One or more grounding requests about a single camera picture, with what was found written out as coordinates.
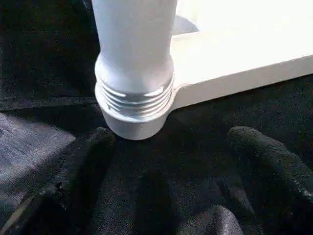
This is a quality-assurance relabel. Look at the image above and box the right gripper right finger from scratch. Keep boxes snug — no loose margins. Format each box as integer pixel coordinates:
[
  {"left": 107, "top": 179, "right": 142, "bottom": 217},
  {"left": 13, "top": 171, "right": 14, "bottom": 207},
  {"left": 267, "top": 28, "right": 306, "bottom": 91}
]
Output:
[{"left": 226, "top": 126, "right": 313, "bottom": 235}]

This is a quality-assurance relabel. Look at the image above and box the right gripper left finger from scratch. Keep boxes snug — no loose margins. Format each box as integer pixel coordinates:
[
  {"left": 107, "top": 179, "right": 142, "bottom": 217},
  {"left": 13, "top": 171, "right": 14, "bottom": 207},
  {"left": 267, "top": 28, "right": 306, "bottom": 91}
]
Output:
[{"left": 0, "top": 127, "right": 117, "bottom": 235}]

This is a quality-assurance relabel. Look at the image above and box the white plastic table top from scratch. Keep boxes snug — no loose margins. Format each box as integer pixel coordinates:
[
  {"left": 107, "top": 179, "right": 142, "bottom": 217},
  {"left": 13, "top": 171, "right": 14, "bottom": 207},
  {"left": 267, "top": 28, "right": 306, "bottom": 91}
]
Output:
[{"left": 94, "top": 0, "right": 313, "bottom": 141}]

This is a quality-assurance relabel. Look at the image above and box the white plastic table leg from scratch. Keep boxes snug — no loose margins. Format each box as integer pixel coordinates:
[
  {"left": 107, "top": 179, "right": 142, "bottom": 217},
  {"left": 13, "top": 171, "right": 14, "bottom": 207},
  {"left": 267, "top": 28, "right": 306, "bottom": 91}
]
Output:
[{"left": 91, "top": 0, "right": 176, "bottom": 122}]

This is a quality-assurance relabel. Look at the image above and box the black table mat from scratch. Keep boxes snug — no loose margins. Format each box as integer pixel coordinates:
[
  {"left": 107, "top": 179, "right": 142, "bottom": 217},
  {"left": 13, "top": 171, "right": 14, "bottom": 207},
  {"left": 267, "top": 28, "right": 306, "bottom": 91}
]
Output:
[{"left": 0, "top": 0, "right": 313, "bottom": 235}]

